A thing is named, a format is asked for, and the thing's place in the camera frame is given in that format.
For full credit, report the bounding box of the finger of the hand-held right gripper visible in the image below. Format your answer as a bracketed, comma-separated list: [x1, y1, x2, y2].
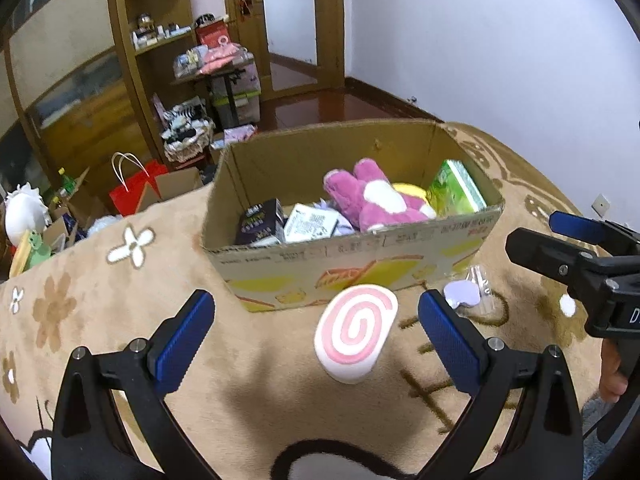
[548, 211, 640, 256]
[505, 227, 608, 286]

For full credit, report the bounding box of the green tissue pack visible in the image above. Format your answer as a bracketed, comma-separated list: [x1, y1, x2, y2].
[425, 159, 488, 218]

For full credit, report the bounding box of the small box with pink items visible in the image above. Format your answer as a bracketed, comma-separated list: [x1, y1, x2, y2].
[210, 124, 258, 151]

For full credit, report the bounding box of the lace trimmed basket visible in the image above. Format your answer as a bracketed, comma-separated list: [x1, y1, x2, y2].
[162, 120, 216, 163]

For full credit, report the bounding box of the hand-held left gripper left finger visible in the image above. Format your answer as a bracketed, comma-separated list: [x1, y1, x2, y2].
[50, 289, 216, 480]

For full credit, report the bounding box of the zebra striped plush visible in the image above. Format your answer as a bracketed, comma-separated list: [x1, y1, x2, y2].
[162, 102, 206, 133]

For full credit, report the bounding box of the grey-blue clothing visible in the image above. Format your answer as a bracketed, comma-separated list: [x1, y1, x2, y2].
[582, 400, 618, 461]

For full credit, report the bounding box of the pink swirl roll plush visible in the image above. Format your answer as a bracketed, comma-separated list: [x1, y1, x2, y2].
[314, 284, 399, 385]

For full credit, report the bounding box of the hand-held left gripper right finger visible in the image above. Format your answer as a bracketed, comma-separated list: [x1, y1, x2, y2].
[417, 289, 586, 480]

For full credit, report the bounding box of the white plastic storage box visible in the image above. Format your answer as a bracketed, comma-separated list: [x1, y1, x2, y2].
[210, 67, 262, 126]

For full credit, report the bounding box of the green frog plush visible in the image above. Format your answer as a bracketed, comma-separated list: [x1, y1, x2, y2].
[25, 230, 53, 266]

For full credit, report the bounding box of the purple heart-shaped piece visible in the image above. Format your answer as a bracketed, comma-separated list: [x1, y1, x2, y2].
[444, 280, 480, 309]

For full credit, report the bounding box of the red gift box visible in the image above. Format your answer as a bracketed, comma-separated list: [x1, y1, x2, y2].
[195, 20, 226, 48]

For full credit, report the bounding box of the small dark table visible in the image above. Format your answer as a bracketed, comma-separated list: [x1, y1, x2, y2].
[170, 57, 256, 128]

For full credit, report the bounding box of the clear organizer box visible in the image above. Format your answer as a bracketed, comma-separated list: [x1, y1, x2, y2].
[172, 45, 208, 78]

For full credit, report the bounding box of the white tissue pack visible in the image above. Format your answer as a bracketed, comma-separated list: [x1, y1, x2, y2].
[284, 203, 341, 242]

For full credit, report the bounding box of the person's right hand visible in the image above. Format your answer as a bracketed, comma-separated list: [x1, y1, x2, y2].
[599, 337, 628, 403]

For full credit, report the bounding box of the red paper bag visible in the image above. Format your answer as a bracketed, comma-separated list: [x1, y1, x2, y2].
[109, 152, 168, 217]

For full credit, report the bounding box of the clear plastic wrapper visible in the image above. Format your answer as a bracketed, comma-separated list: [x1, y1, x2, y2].
[465, 265, 493, 316]

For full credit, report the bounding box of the plain cardboard box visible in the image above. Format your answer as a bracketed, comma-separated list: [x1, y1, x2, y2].
[155, 167, 205, 201]

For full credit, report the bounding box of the wooden corner shelf unit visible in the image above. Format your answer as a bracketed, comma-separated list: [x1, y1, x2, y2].
[107, 0, 216, 161]

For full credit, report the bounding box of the wooden wardrobe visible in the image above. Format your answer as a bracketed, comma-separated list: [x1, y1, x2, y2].
[0, 0, 166, 201]

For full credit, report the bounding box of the printed cardboard box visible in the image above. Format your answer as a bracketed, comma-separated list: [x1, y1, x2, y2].
[201, 119, 506, 313]

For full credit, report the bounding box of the yellow plush toy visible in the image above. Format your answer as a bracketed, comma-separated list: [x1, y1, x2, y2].
[392, 182, 436, 211]

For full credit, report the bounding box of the cardboard box with bottles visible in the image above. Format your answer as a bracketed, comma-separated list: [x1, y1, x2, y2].
[47, 167, 108, 241]

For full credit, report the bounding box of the pink bear plush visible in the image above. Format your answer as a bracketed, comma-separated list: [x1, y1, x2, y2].
[322, 158, 438, 233]

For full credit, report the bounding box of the black tissue pack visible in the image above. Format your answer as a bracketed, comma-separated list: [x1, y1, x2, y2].
[235, 198, 287, 247]

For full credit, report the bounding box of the wooden door with glass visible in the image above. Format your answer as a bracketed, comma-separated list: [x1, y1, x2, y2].
[220, 0, 348, 101]

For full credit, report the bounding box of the pink clothing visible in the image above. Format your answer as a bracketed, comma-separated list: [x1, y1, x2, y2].
[200, 42, 241, 75]

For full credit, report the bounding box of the white round plush toy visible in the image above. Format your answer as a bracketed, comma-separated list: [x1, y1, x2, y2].
[4, 182, 51, 246]

